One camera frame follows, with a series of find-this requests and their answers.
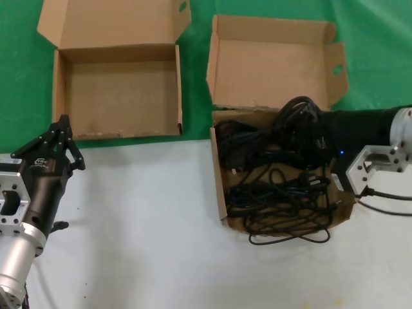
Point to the silver left wrist bracket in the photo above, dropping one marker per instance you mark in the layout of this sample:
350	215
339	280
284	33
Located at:
16	183

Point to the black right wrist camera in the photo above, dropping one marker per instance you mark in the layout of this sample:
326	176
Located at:
342	183

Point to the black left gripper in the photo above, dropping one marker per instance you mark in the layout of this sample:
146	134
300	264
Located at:
42	180

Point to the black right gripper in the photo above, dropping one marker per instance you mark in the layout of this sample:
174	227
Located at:
357	128

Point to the green table cloth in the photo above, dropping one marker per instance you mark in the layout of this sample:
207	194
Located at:
196	80

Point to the wide open cardboard box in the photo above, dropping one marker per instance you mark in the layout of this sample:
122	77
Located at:
122	93

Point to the silver right wrist bracket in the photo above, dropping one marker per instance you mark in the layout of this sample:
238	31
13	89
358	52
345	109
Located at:
357	167

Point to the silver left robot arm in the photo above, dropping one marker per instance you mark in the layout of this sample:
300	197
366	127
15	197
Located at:
16	257

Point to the cardboard box with torn lid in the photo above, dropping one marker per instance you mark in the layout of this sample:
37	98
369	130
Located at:
273	71

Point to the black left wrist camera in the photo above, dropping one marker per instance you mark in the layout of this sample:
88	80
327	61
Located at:
9	164

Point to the silver wrist bracket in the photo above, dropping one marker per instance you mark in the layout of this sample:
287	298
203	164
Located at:
357	167
16	183

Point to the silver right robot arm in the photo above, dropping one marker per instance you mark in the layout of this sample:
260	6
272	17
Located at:
402	128

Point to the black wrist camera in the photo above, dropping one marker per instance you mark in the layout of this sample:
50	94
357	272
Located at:
9	164
342	183

